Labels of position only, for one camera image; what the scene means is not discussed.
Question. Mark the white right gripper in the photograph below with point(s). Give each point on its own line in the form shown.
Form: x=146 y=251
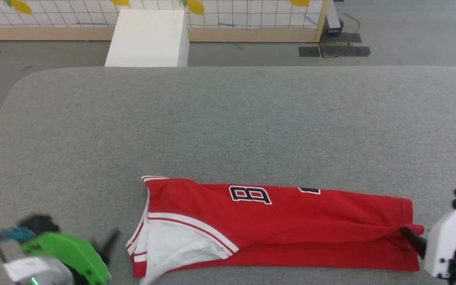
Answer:
x=449 y=241

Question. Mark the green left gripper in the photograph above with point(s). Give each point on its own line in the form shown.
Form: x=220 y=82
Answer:
x=73 y=253

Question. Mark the red basketball jersey white trim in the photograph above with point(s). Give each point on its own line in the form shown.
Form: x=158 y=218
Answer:
x=291 y=229

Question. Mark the grey fabric sofa cushion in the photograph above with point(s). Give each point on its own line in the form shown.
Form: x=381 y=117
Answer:
x=232 y=126

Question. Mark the large black floor mat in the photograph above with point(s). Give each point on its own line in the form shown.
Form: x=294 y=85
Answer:
x=344 y=49

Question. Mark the white rectangular box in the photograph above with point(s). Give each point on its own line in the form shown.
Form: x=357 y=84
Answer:
x=149 y=37

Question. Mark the small black floor mat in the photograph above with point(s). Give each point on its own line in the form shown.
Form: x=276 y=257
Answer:
x=309 y=52

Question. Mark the lemon print grid partition screen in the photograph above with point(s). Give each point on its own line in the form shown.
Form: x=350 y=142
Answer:
x=232 y=16

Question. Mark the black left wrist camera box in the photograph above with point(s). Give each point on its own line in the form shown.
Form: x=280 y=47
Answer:
x=40 y=223

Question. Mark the grey metal post foot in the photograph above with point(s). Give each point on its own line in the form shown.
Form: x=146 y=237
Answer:
x=334 y=19

